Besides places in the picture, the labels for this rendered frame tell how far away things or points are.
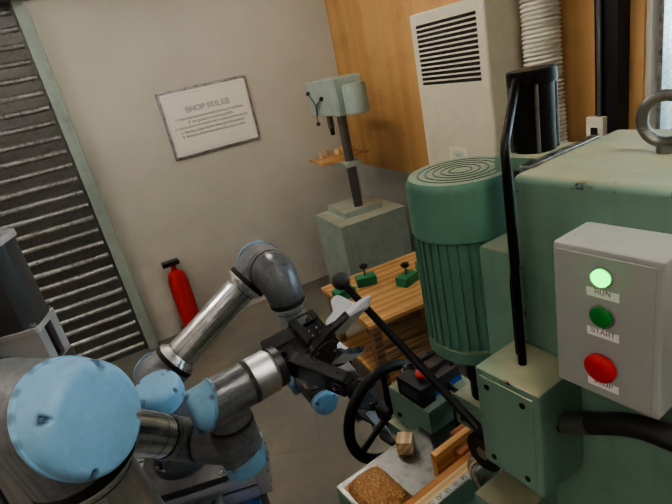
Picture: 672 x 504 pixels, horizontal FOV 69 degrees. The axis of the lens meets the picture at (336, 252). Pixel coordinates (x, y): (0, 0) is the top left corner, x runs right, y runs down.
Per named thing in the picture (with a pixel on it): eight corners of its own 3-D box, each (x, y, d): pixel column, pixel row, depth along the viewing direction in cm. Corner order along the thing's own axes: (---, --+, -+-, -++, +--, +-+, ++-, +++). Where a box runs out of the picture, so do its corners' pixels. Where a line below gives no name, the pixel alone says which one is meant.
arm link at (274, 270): (300, 253, 122) (349, 405, 140) (285, 243, 131) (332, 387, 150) (258, 272, 118) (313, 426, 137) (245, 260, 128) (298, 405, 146)
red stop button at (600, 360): (587, 372, 49) (587, 347, 48) (618, 385, 46) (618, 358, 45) (581, 377, 48) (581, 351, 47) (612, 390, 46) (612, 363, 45)
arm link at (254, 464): (223, 447, 92) (205, 401, 88) (276, 451, 88) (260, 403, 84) (201, 481, 85) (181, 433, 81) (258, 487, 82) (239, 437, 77)
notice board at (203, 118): (260, 138, 367) (244, 74, 351) (261, 138, 366) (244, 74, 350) (176, 161, 345) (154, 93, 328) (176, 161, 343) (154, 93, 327)
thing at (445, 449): (507, 417, 106) (505, 395, 104) (512, 420, 105) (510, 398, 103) (434, 475, 96) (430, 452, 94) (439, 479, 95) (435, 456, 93)
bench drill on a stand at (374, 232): (384, 277, 393) (346, 72, 337) (429, 304, 339) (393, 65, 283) (331, 299, 378) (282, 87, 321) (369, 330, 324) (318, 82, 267)
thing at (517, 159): (533, 188, 71) (526, 65, 65) (586, 193, 65) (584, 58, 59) (497, 205, 68) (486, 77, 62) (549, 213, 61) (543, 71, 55)
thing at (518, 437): (522, 427, 70) (515, 337, 64) (583, 462, 62) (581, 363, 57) (482, 460, 66) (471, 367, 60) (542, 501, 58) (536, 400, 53)
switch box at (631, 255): (589, 352, 55) (587, 219, 50) (690, 390, 47) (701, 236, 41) (556, 378, 52) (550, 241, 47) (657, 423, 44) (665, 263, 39)
